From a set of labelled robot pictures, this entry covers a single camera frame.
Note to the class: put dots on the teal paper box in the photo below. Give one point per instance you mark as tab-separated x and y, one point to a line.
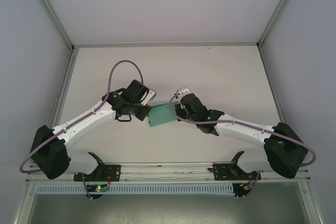
161	115

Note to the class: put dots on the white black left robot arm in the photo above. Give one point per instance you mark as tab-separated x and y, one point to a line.
84	121

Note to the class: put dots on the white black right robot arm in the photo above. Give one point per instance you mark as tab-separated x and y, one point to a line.
236	132

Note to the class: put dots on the circuit board with green light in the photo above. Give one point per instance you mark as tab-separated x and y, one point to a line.
98	189

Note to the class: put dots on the small circuit board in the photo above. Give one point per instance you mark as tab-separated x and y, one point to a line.
246	186

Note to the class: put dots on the aluminium mounting rail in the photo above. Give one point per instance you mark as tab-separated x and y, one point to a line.
168	171

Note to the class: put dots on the aluminium frame crossbar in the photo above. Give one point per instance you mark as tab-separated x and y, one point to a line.
165	44

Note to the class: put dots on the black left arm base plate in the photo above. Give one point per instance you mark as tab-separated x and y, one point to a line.
113	172

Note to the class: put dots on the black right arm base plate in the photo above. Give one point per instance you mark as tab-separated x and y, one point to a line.
223	171

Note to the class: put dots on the aluminium frame post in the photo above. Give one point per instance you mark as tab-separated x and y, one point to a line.
281	9
50	11

